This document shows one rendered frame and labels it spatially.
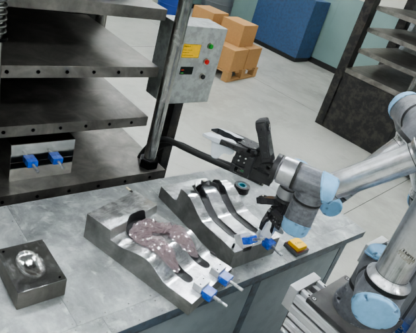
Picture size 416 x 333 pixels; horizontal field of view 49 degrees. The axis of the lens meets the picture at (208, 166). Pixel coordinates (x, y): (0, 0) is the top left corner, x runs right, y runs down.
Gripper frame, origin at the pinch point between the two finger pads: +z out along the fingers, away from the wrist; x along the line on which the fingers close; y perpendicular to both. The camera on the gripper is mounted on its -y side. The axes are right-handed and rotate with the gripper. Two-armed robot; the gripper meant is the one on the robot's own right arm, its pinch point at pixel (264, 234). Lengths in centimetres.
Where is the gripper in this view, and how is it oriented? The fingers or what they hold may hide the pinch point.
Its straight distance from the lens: 187.5
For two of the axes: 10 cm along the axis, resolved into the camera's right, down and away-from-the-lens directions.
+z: -2.6, 8.4, 4.7
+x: 7.6, -1.3, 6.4
